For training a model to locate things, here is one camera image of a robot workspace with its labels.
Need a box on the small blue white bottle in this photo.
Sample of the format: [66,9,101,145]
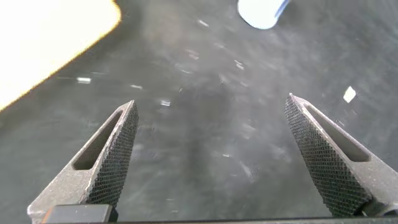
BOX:
[237,0,290,30]

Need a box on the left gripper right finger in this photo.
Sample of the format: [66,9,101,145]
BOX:
[284,93,398,218]

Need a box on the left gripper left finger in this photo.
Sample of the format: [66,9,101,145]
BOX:
[27,100,140,223]

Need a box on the empty wicker basket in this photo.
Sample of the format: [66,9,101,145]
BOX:
[0,0,122,112]

